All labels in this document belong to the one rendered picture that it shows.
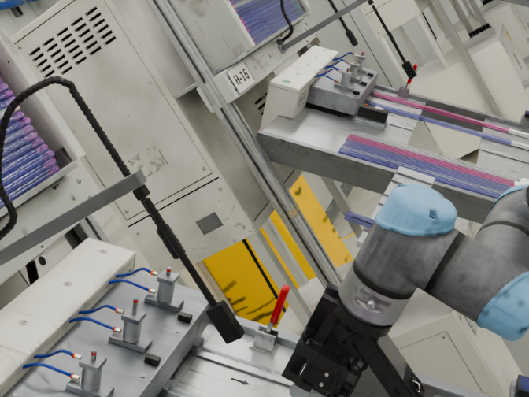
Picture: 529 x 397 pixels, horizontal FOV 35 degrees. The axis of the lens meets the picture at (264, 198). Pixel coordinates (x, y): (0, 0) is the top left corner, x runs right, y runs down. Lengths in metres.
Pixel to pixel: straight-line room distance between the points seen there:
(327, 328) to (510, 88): 4.60
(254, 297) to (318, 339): 3.39
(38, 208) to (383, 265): 0.53
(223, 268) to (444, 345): 2.40
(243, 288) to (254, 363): 3.18
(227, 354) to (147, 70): 0.99
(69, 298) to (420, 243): 0.49
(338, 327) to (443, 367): 1.17
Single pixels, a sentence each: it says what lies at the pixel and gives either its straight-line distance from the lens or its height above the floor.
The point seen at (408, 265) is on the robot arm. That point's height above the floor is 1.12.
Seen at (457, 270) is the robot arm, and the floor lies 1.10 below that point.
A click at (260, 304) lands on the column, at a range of 4.38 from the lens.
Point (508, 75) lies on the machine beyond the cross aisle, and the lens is 5.48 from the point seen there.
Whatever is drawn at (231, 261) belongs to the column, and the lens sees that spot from 4.32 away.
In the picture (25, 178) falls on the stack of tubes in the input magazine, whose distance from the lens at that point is 1.18.
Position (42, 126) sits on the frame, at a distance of 1.30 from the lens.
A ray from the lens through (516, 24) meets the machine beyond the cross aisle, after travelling 6.89.
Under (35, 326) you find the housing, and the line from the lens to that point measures 1.08.
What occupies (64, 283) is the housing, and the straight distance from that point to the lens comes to 1.17.
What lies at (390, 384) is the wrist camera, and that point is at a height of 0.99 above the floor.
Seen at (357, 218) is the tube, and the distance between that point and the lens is 1.35.
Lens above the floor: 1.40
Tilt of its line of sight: 9 degrees down
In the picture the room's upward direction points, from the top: 32 degrees counter-clockwise
